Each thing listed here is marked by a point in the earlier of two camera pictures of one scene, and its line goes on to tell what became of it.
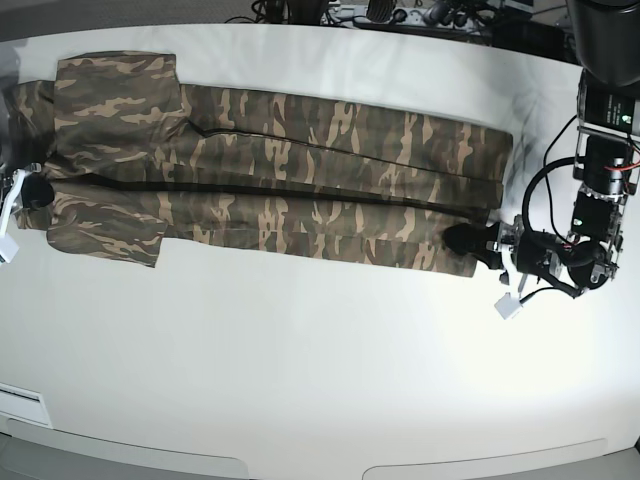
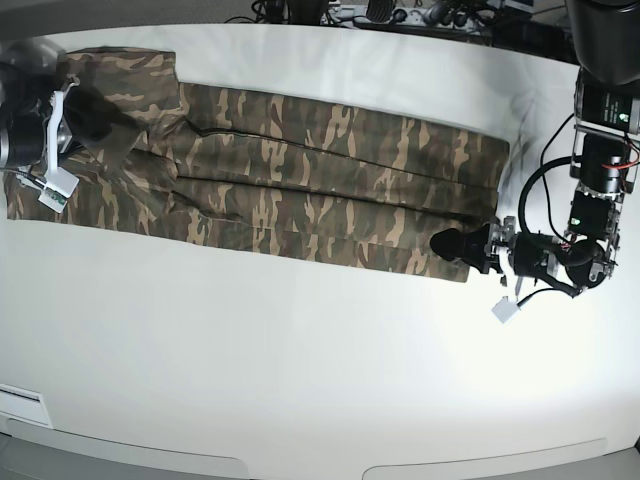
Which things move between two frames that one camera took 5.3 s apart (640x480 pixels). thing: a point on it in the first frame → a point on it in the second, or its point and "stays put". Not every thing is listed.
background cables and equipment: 537,24 stays put
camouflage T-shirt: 131,157 stays put
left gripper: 26,186 → 32,134
